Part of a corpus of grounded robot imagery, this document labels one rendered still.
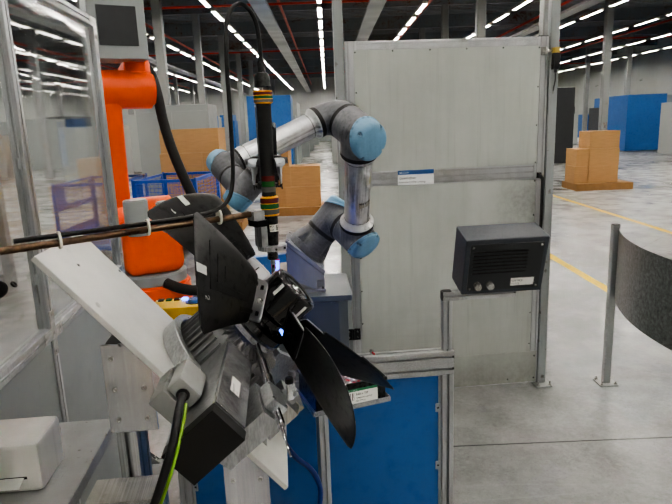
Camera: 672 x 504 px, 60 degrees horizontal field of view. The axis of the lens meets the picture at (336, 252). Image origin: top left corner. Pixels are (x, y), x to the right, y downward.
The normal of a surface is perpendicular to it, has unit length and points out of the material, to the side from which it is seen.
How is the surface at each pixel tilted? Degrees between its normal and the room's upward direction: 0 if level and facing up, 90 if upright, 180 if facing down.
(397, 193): 90
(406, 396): 90
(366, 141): 110
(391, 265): 90
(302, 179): 90
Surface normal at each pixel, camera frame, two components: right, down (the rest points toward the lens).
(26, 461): 0.10, 0.21
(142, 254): 0.48, 0.17
